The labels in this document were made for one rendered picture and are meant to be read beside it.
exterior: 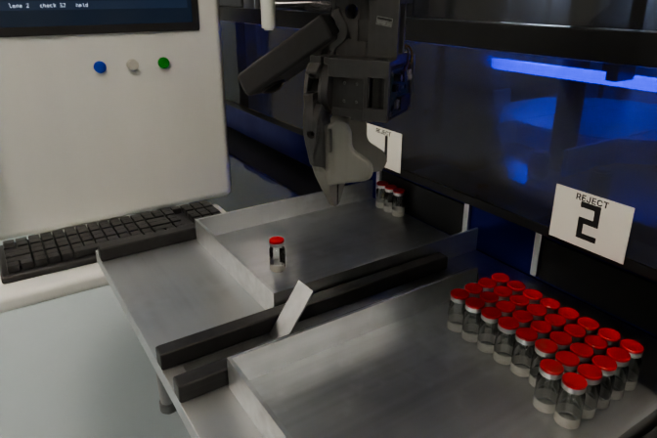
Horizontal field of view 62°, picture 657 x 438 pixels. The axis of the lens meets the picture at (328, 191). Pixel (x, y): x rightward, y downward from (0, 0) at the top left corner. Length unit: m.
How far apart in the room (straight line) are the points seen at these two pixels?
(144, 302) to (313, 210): 0.36
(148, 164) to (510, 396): 0.86
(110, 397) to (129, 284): 1.27
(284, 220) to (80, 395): 1.30
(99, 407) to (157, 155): 1.04
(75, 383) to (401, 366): 1.65
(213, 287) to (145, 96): 0.53
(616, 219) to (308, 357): 0.34
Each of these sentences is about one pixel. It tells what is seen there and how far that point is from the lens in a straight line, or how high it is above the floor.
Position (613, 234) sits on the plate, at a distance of 0.61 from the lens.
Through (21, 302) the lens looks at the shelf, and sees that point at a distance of 0.99.
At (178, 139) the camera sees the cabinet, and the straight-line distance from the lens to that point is 1.19.
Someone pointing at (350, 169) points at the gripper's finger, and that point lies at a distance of 0.52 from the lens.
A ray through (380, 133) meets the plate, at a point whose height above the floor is 1.04.
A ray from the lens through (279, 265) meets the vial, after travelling 0.75.
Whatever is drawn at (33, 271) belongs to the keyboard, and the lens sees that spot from 1.01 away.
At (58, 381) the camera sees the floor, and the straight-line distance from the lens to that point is 2.16.
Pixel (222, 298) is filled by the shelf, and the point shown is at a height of 0.88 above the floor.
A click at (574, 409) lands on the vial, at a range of 0.55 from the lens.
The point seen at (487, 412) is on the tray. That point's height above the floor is 0.88.
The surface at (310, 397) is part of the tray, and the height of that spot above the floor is 0.88.
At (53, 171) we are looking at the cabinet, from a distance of 1.16.
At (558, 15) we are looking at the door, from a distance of 0.63.
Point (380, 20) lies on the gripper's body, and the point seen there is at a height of 1.22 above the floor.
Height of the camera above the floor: 1.24
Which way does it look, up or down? 20 degrees down
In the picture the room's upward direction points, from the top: straight up
